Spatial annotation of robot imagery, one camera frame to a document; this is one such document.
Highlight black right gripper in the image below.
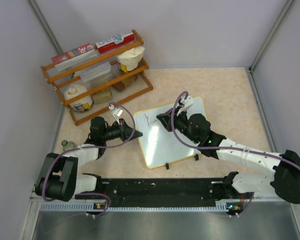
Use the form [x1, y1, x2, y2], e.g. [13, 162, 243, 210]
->
[157, 105, 200, 144]

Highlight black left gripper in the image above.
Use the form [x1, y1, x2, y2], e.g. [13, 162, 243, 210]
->
[101, 118, 143, 143]

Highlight yellow framed whiteboard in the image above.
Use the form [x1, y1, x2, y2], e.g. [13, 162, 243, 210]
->
[133, 102, 201, 169]

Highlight white marker pen magenta cap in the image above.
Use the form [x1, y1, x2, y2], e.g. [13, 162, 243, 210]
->
[149, 108, 172, 124]

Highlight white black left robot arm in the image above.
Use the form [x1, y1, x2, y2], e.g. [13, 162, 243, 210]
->
[34, 116, 143, 202]

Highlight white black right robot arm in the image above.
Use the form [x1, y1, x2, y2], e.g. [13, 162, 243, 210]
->
[156, 112, 300, 204]

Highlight tan sponge stack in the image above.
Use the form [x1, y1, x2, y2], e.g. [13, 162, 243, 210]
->
[92, 87, 113, 104]

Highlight reddish brown sponge stack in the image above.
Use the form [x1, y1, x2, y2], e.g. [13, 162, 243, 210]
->
[112, 75, 138, 92]

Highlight upper white paper-lid jar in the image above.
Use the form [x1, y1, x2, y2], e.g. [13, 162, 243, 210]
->
[116, 46, 145, 73]

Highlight white paper-lid jar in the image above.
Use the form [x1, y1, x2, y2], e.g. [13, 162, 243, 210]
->
[116, 46, 145, 73]
[63, 83, 94, 114]

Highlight orange wooden shelf rack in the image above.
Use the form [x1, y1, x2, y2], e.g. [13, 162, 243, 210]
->
[41, 30, 153, 126]

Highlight small glass bottle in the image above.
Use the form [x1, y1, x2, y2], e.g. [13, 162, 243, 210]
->
[61, 140, 78, 152]

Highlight clear plastic box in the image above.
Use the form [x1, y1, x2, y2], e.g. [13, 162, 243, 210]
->
[79, 62, 112, 83]

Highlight lower white paper-lid jar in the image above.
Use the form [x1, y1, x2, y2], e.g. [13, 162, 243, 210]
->
[63, 83, 94, 114]

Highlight red white wrap box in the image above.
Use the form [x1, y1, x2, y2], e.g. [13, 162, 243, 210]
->
[95, 31, 135, 54]

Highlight red foil wrap box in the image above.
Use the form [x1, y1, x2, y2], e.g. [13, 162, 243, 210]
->
[51, 42, 98, 72]

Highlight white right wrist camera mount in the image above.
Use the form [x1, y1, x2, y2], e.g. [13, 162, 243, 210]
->
[176, 95, 194, 116]

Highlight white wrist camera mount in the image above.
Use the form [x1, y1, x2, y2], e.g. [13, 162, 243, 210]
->
[108, 104, 124, 124]
[176, 95, 194, 116]

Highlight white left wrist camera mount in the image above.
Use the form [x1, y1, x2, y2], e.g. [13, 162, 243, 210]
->
[108, 104, 124, 124]

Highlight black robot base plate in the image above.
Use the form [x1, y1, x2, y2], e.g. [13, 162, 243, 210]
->
[74, 177, 252, 208]

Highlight grey slotted cable duct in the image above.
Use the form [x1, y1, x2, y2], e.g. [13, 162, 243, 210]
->
[41, 201, 243, 213]

